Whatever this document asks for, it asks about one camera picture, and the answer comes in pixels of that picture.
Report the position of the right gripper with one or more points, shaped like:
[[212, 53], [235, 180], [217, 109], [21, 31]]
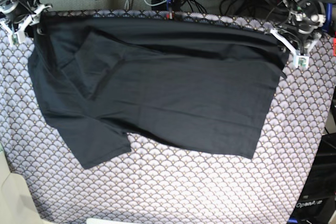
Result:
[[18, 15]]

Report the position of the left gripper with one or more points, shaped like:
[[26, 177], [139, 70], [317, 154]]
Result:
[[299, 37]]

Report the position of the black T-shirt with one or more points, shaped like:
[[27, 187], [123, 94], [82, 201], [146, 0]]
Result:
[[193, 86]]

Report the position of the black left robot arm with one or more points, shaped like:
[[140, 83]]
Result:
[[297, 9]]

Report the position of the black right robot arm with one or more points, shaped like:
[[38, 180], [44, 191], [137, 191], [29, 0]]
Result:
[[34, 3]]

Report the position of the blue right edge clamp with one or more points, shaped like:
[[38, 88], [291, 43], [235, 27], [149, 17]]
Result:
[[329, 25]]

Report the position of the orange and blue table clamp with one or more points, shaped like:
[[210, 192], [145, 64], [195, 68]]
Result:
[[170, 14]]

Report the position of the black OpenArm box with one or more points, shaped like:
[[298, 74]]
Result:
[[316, 203]]

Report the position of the beige bin corner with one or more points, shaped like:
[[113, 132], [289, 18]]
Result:
[[17, 205]]

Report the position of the patterned fan-print tablecloth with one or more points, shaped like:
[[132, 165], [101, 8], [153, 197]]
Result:
[[158, 183]]

